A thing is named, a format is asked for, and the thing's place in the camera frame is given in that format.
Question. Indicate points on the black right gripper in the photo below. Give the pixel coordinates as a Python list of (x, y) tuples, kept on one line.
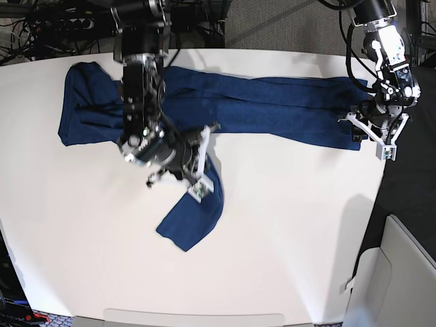
[(180, 155)]

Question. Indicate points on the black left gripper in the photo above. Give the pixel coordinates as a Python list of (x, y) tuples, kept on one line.
[(378, 120)]

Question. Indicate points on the blue long-sleeve T-shirt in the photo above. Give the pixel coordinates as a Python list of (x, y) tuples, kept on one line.
[(301, 109)]

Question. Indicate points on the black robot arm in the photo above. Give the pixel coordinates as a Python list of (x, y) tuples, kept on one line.
[(395, 88), (141, 45)]

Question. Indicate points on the white plastic bin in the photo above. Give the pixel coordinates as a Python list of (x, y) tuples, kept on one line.
[(394, 283)]

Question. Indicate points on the black power strip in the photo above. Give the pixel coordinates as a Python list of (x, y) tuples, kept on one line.
[(70, 24)]

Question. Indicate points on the black box with label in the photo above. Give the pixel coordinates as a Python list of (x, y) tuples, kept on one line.
[(14, 305)]

